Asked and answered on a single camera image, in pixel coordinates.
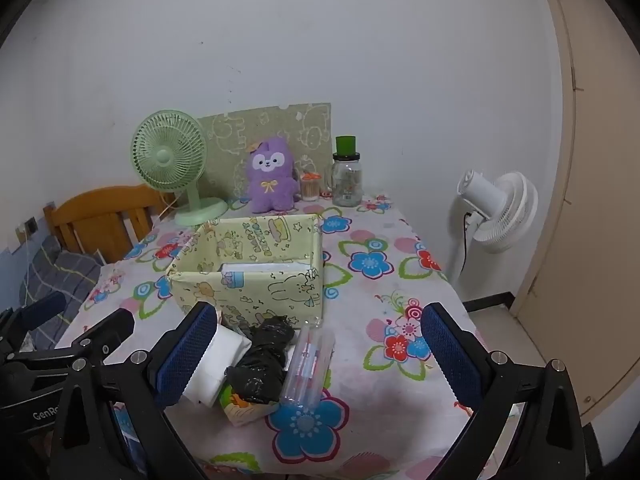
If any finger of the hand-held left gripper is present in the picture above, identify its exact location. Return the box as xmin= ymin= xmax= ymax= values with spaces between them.
xmin=72 ymin=308 xmax=136 ymax=367
xmin=0 ymin=291 xmax=68 ymax=346

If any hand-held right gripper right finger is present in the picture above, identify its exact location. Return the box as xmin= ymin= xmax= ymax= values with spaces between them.
xmin=420 ymin=302 xmax=586 ymax=480

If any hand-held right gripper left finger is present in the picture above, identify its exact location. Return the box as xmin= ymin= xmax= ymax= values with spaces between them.
xmin=47 ymin=301 xmax=219 ymax=480

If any white tissue pack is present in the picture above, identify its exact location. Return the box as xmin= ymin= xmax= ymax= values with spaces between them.
xmin=182 ymin=322 xmax=253 ymax=407

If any black plastic bag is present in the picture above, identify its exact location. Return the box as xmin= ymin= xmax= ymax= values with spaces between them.
xmin=225 ymin=316 xmax=296 ymax=405

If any yellow tissue pack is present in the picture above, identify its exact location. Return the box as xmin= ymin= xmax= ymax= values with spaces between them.
xmin=218 ymin=385 xmax=281 ymax=427

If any yellow cartoon printed box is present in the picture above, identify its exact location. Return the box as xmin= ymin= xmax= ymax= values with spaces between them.
xmin=166 ymin=213 xmax=325 ymax=333

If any grey plaid blanket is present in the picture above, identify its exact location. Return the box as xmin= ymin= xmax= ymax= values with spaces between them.
xmin=15 ymin=235 xmax=103 ymax=351

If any floral tablecloth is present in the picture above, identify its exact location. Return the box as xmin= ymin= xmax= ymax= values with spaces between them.
xmin=52 ymin=192 xmax=521 ymax=480

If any wooden chair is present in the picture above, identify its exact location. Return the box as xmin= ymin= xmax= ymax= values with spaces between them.
xmin=42 ymin=185 xmax=176 ymax=264

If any white plastic pack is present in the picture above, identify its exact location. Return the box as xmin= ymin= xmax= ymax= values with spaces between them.
xmin=220 ymin=259 xmax=313 ymax=286

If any clear plastic tube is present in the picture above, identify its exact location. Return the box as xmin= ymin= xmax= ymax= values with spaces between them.
xmin=280 ymin=324 xmax=335 ymax=407

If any white standing fan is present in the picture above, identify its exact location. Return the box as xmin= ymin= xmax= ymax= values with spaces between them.
xmin=446 ymin=170 xmax=539 ymax=286

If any green desk fan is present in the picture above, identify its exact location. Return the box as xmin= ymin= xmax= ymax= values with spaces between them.
xmin=131 ymin=110 xmax=229 ymax=227

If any purple plush toy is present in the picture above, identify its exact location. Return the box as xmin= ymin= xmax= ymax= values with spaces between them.
xmin=246 ymin=136 xmax=299 ymax=214

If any glass jar mug green lid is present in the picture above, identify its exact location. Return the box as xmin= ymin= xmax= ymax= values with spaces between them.
xmin=327 ymin=135 xmax=363 ymax=207

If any beige door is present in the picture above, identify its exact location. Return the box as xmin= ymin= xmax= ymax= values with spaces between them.
xmin=515 ymin=0 xmax=640 ymax=426

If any cotton swab jar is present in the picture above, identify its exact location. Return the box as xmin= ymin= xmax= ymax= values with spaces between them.
xmin=300 ymin=172 xmax=321 ymax=202

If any green cartoon printed board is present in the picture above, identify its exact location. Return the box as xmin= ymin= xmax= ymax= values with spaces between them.
xmin=196 ymin=102 xmax=332 ymax=201

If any black fan cable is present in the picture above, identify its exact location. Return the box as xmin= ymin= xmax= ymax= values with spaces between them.
xmin=460 ymin=212 xmax=476 ymax=281

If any white fan cord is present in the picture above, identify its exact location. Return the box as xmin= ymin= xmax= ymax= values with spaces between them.
xmin=157 ymin=192 xmax=181 ymax=221

